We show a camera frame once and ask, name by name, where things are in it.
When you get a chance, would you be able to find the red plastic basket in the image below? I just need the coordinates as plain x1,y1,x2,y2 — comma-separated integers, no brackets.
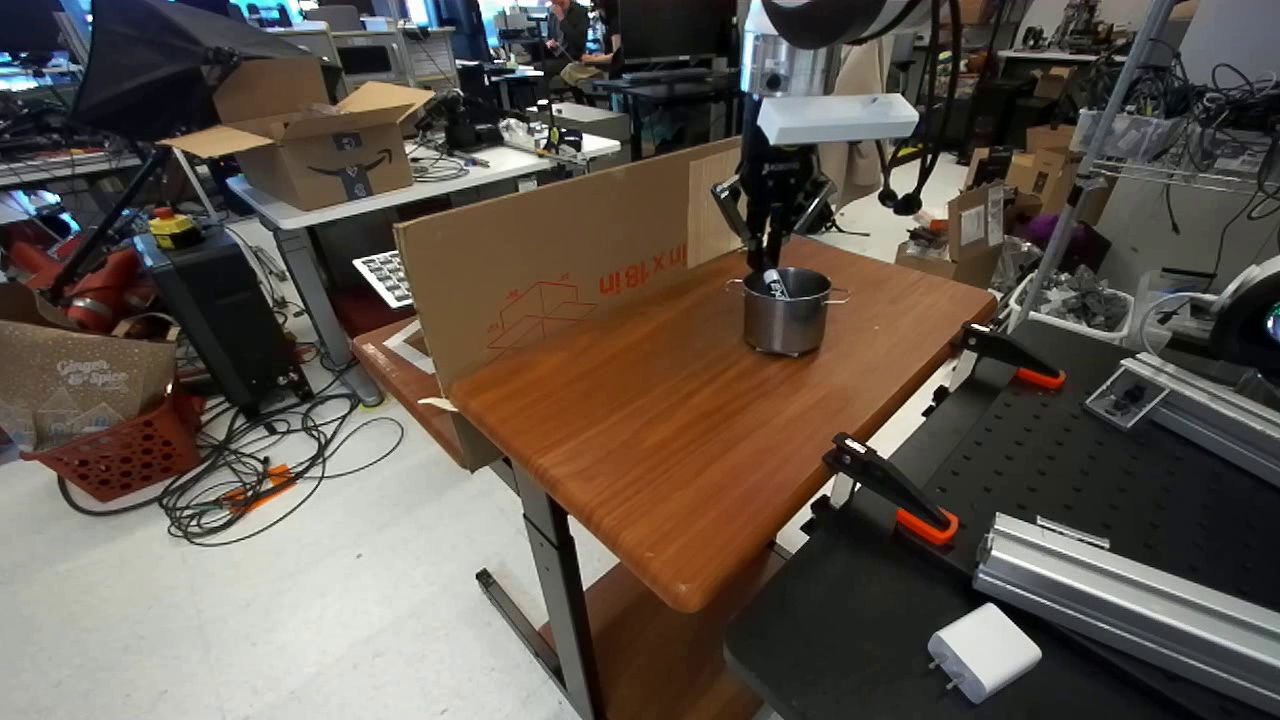
20,388,207,504

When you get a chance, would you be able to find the black computer tower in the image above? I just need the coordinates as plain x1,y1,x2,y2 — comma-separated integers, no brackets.
133,228,303,413

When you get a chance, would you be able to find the heap of black cables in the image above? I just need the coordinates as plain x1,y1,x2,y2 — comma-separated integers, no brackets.
57,385,406,547

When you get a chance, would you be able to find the brown paper bag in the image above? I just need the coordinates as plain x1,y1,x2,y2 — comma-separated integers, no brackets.
0,320,180,453

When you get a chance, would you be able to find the steel pot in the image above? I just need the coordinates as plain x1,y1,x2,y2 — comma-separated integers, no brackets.
725,266,852,358

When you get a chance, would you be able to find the black softbox light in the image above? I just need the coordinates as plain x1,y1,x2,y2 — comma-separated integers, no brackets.
44,0,313,303

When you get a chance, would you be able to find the wire shelf with cables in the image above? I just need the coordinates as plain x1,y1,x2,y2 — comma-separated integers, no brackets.
1068,55,1280,206

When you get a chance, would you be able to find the yellow emergency stop button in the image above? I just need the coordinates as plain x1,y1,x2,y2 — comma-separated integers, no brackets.
148,206,205,252

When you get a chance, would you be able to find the white desk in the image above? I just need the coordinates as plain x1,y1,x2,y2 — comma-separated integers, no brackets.
225,130,623,408

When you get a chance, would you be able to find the open cardboard box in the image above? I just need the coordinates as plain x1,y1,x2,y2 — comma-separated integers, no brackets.
160,55,438,212

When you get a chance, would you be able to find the wooden side table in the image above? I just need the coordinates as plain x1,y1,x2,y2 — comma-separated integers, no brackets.
351,318,473,471

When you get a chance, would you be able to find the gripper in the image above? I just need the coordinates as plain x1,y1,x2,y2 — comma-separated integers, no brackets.
711,143,838,275

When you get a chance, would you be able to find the black desk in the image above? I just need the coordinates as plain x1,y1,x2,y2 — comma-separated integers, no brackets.
598,66,747,163

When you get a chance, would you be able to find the monitor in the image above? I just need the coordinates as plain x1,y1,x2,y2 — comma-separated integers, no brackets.
614,0,747,61

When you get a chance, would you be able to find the aluminium rail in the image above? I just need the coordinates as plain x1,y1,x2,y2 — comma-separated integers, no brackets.
1118,352,1280,488
972,512,1280,714

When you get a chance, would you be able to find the person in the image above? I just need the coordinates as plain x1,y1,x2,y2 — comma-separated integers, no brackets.
545,0,603,63

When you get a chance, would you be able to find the stack of cardboard boxes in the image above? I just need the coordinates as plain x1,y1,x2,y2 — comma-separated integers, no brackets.
894,122,1113,291

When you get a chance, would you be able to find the grey socket plate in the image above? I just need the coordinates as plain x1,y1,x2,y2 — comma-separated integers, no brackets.
1083,362,1170,430

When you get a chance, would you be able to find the white power adapter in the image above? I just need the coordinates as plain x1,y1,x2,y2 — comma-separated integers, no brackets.
927,602,1044,705

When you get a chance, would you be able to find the cardboard sheet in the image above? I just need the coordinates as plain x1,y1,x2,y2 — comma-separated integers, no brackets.
393,135,747,472

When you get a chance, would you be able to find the white bin of grey parts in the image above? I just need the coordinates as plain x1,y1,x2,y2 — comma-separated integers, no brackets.
1003,265,1138,343

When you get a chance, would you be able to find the black orange spring clamp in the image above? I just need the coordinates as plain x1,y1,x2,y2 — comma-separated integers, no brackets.
950,322,1067,391
822,432,961,547

